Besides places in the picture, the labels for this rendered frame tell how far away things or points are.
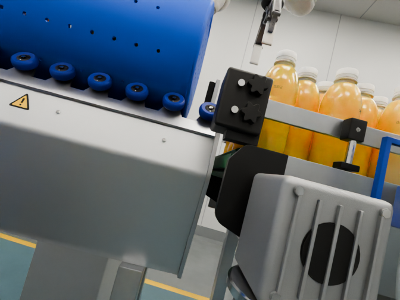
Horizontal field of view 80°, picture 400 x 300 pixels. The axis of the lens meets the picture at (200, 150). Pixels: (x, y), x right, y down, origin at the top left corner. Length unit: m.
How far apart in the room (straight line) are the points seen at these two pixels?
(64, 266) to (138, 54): 0.88
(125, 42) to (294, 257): 0.44
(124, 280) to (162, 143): 0.27
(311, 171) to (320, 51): 3.54
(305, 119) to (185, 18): 0.29
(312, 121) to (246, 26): 3.47
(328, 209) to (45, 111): 0.47
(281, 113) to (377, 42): 3.88
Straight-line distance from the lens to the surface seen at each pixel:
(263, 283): 0.25
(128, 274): 0.54
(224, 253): 0.91
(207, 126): 0.47
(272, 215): 0.25
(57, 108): 0.52
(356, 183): 0.43
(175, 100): 0.48
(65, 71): 0.55
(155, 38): 0.50
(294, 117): 0.41
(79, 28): 0.55
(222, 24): 3.86
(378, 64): 4.14
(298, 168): 0.38
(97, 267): 1.08
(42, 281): 1.21
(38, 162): 0.53
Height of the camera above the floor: 0.84
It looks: 5 degrees up
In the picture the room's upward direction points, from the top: 15 degrees clockwise
